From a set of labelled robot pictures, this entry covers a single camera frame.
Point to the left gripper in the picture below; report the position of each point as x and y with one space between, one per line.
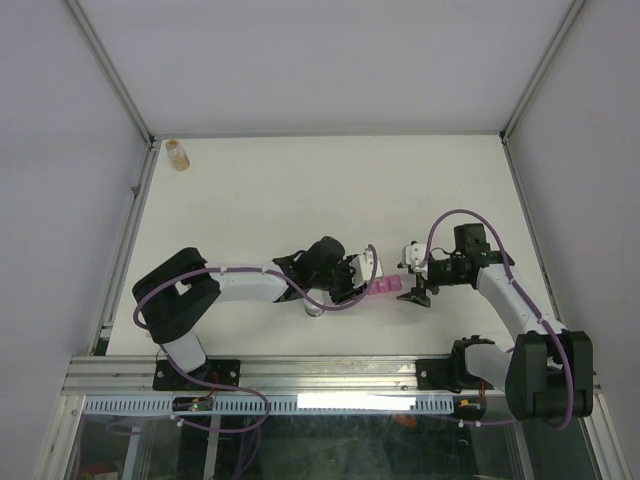
349 290

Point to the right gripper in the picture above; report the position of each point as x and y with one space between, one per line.
417 294

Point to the white pill bottle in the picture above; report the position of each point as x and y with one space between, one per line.
316 302

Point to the pink weekly pill organizer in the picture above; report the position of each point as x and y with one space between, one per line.
386 285

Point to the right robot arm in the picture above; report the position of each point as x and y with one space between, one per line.
548 372

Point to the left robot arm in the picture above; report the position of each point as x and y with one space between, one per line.
172 298

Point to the small amber bottle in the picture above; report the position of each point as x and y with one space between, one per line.
177 155

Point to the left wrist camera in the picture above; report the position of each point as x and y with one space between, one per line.
365 267

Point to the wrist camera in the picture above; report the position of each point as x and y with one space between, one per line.
413 258
365 267

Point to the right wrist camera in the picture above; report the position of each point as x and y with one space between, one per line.
413 258

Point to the aluminium mounting rail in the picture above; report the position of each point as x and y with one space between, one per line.
269 375

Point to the slotted cable duct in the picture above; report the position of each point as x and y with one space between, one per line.
313 404

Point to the right aluminium frame post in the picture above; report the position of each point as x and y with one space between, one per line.
542 67

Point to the aluminium frame post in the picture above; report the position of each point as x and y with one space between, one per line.
98 51
542 67

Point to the left aluminium frame post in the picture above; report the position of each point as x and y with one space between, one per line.
98 51

